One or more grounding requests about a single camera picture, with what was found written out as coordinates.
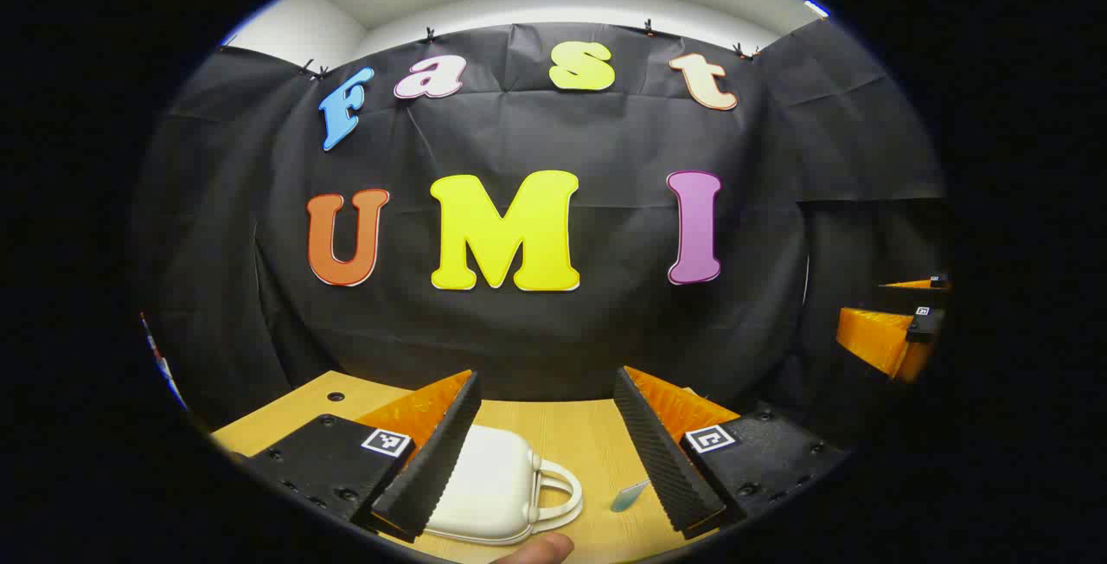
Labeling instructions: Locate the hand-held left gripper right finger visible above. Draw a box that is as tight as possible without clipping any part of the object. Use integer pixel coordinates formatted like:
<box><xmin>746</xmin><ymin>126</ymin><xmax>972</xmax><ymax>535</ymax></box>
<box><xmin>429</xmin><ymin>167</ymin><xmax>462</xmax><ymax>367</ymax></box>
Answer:
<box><xmin>613</xmin><ymin>365</ymin><xmax>848</xmax><ymax>541</ymax></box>

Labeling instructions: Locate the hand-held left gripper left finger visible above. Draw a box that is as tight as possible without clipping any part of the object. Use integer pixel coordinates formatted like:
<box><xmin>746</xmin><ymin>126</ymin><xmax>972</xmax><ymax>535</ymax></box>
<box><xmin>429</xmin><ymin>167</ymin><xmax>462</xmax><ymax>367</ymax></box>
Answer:
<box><xmin>245</xmin><ymin>369</ymin><xmax>483</xmax><ymax>542</ymax></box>

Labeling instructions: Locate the teal and white tube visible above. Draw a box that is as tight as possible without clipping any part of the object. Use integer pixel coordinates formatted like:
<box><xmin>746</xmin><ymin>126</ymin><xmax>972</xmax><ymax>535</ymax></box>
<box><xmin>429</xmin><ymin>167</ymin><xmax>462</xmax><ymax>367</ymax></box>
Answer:
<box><xmin>609</xmin><ymin>477</ymin><xmax>652</xmax><ymax>514</ymax></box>

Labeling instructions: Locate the small white suitcase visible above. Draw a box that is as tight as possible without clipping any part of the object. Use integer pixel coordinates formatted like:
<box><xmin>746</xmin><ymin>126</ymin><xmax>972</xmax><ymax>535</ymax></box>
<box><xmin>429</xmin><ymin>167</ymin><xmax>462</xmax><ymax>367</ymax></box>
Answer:
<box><xmin>424</xmin><ymin>424</ymin><xmax>585</xmax><ymax>546</ymax></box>

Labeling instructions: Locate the black backdrop cloth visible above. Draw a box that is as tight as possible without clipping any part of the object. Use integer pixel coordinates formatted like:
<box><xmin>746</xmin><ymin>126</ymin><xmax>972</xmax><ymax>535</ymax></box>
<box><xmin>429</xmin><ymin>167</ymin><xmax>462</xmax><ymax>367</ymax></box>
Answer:
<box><xmin>130</xmin><ymin>21</ymin><xmax>952</xmax><ymax>452</ymax></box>

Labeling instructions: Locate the colourful printed banner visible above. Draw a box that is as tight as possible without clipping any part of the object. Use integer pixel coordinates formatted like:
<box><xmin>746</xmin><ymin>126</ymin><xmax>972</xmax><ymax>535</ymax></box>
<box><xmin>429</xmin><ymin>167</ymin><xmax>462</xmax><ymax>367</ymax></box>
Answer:
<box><xmin>141</xmin><ymin>311</ymin><xmax>189</xmax><ymax>411</ymax></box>

